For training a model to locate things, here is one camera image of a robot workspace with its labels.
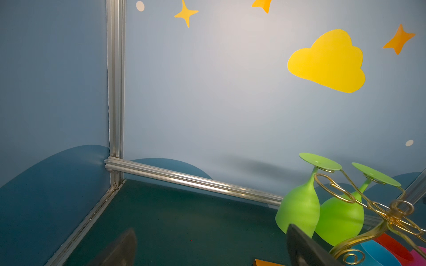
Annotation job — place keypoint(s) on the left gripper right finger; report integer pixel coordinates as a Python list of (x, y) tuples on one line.
[(304, 251)]

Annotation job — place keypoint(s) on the gold wire glass rack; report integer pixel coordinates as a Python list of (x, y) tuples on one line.
[(394, 219)]

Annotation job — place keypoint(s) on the pink wine glass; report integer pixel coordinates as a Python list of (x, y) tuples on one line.
[(417, 259)]

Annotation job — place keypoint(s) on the green wine glass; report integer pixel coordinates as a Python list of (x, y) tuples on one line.
[(339, 220), (301, 206)]

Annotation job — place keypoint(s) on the orange wooden rack base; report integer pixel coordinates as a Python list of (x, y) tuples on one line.
[(258, 262)]

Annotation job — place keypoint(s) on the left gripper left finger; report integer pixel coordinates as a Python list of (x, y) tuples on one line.
[(121, 252)]

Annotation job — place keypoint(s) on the blue wine glass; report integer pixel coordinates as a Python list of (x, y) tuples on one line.
[(376, 255)]

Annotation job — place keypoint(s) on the red wine glass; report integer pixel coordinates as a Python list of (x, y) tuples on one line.
[(401, 253)]

